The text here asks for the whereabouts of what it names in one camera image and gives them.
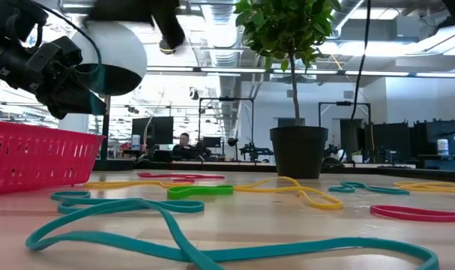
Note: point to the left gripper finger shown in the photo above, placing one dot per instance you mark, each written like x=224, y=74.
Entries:
x=167, y=22
x=73, y=101

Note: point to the red plastic basket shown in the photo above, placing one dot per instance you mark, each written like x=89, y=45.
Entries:
x=32, y=157

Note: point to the yellow rubber band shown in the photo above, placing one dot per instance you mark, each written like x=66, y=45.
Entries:
x=114, y=184
x=433, y=189
x=324, y=205

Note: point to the red rubber band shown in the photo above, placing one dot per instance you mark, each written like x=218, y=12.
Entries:
x=418, y=216
x=197, y=176

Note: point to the green rubber band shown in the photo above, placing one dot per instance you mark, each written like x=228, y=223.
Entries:
x=212, y=190

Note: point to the large teal rubber band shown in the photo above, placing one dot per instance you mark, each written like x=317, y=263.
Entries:
x=174, y=232

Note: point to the background black robot arm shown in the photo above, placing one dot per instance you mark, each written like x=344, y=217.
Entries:
x=255, y=150

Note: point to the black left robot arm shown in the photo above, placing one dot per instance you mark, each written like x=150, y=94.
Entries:
x=13, y=17

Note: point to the white pillar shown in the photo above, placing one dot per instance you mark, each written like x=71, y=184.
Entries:
x=75, y=123

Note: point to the white globe table lamp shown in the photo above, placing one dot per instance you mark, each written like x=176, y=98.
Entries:
x=122, y=48

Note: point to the white bottle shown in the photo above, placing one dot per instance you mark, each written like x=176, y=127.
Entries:
x=135, y=142

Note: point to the long ceiling light strip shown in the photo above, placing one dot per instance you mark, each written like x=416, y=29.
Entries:
x=234, y=70

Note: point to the black computer monitor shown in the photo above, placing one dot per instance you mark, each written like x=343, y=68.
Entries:
x=159, y=129

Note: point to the person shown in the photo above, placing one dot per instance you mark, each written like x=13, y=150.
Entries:
x=184, y=140

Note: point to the green potted plant black pot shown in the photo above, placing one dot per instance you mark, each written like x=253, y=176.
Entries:
x=298, y=150

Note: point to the white cup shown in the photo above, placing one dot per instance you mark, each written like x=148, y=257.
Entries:
x=342, y=154

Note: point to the dark cabinets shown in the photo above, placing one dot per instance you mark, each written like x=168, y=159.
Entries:
x=392, y=138

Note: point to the white canister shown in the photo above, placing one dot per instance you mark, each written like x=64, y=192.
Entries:
x=443, y=147

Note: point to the black ceiling camera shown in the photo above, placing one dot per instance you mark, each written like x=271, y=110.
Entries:
x=167, y=51

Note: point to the silver ventilation duct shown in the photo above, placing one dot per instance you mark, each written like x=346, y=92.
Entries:
x=221, y=22

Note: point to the black metal frame stand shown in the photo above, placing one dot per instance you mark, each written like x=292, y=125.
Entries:
x=227, y=99
x=343, y=103

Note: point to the black aluminium table frame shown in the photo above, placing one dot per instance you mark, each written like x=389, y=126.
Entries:
x=212, y=166

